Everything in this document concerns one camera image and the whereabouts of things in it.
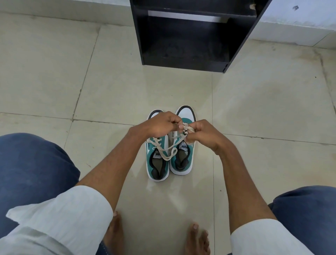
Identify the person's right leg blue jeans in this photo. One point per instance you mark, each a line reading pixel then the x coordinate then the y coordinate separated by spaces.
pixel 309 215

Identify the white shoelace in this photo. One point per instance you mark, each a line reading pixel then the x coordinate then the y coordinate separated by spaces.
pixel 168 153

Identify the person's left white sleeve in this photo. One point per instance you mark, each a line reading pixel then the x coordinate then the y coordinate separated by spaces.
pixel 65 220

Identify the person's left thumb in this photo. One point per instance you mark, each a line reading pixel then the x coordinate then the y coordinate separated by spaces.
pixel 177 127

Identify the person's right fingers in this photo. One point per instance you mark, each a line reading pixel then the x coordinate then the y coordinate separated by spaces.
pixel 198 130

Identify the person's left leg blue jeans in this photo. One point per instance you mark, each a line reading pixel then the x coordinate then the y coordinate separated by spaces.
pixel 31 168

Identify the person's right white sleeve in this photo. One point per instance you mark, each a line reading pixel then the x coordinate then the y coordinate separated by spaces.
pixel 265 239

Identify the person's bare foot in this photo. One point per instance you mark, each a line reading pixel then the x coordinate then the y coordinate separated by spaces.
pixel 197 240
pixel 113 233

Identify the person's right bare foot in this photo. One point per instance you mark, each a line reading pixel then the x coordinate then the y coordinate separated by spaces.
pixel 197 240

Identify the teal white sneaker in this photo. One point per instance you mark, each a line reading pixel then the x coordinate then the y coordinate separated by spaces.
pixel 183 160
pixel 153 163

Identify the person's right forearm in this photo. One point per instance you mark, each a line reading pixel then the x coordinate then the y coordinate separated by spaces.
pixel 241 186

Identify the person's right hand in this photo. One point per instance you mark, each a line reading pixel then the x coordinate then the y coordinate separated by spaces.
pixel 210 136

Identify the black wooden shelf unit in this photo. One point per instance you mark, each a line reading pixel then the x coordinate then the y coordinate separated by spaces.
pixel 189 39

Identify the person's left bare foot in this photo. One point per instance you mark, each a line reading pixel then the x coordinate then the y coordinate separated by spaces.
pixel 113 233

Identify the person's left forearm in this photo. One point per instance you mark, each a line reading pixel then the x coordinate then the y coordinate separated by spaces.
pixel 112 168

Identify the person's leg blue jeans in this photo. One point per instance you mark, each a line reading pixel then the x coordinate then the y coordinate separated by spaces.
pixel 31 168
pixel 309 215

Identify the person's white sleeve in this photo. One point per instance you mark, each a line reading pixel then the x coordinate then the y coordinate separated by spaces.
pixel 65 220
pixel 265 239

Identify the person's left hand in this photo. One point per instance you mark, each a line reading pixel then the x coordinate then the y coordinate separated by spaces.
pixel 153 126

